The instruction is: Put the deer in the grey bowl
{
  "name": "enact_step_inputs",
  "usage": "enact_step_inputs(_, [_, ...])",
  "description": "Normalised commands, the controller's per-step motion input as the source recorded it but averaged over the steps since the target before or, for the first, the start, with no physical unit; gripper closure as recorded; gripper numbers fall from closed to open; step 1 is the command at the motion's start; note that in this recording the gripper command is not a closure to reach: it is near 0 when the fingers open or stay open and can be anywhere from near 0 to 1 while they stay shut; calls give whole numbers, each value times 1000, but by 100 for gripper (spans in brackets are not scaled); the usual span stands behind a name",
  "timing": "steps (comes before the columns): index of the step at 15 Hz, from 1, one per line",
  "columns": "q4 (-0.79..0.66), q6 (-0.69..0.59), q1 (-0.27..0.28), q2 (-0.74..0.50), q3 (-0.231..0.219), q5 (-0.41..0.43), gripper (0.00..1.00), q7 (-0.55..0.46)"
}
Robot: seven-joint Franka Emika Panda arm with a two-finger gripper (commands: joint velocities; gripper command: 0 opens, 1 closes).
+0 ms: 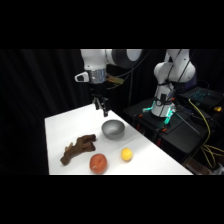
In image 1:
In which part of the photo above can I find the orange peach toy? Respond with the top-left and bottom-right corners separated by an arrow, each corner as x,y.
88,153 -> 109,175

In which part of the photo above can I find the yellow cable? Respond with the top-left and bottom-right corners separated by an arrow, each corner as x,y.
187,97 -> 224,170

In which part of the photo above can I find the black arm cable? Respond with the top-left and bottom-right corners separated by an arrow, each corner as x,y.
107,49 -> 152,88

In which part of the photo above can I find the black curtain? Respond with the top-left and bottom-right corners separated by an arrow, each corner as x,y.
0,49 -> 224,176

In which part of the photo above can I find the green base light strip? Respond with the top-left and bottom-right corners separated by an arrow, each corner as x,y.
142,99 -> 177,126

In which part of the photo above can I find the brown plush deer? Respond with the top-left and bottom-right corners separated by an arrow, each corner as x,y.
59,133 -> 98,166

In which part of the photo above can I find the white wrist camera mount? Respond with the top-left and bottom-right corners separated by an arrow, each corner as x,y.
74,71 -> 91,84

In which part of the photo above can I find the black robot stand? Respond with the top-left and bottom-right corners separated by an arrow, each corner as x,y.
122,97 -> 224,165

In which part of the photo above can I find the black laptop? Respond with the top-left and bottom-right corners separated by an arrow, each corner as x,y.
179,85 -> 224,110

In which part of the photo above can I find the grey bowl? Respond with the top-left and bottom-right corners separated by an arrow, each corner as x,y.
101,119 -> 126,141

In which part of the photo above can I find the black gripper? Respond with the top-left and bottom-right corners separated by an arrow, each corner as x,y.
88,81 -> 110,118

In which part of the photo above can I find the yellow lemon toy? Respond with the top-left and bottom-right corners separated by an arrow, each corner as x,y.
120,147 -> 134,163

